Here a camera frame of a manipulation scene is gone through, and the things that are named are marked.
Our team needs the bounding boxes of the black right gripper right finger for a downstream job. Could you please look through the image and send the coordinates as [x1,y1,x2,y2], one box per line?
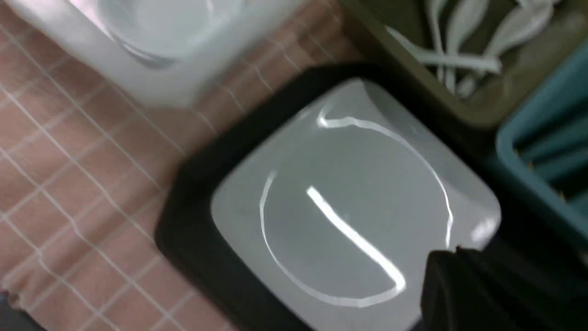
[456,248,587,331]

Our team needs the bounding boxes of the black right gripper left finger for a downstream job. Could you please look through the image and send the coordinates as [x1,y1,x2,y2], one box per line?
[420,250,510,331]

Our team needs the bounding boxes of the white square rice plate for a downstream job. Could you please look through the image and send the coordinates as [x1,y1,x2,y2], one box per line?
[211,78,501,331]

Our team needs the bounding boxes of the blue plastic bin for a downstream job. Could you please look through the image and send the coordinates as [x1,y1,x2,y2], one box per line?
[493,41,588,252]

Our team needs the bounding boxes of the white spoon in bin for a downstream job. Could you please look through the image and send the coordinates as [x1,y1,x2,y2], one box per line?
[385,26,502,74]
[442,0,554,97]
[443,0,490,92]

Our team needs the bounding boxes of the olive brown plastic bin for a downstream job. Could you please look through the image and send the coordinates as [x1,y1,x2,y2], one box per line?
[340,0,587,129]

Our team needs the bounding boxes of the black serving tray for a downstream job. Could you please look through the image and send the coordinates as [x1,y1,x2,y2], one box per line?
[154,64,588,331]

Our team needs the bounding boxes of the large white plastic bin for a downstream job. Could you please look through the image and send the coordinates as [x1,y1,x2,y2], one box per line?
[7,0,303,108]

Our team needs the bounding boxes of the white scalloped bowl in bin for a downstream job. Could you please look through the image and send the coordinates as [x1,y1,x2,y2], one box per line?
[96,0,246,67]

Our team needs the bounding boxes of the pink checkered tablecloth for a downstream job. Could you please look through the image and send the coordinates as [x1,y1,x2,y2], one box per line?
[0,0,357,331]

